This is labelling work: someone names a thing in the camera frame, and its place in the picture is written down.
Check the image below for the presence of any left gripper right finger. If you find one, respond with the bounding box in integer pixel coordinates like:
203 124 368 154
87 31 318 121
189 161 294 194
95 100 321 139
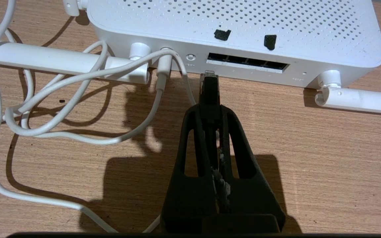
220 106 285 232

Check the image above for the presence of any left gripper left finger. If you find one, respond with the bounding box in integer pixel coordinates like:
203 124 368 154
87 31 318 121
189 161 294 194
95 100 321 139
160 106 219 232

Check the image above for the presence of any white router with antennas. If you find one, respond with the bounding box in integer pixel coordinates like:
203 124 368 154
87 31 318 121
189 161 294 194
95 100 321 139
0 0 381 116

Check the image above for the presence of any white power adapter with cord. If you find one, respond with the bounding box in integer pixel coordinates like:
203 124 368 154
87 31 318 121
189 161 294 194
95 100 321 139
0 0 197 233

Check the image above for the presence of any black ethernet cable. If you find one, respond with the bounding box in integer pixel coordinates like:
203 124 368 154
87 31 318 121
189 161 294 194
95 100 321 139
199 70 222 133

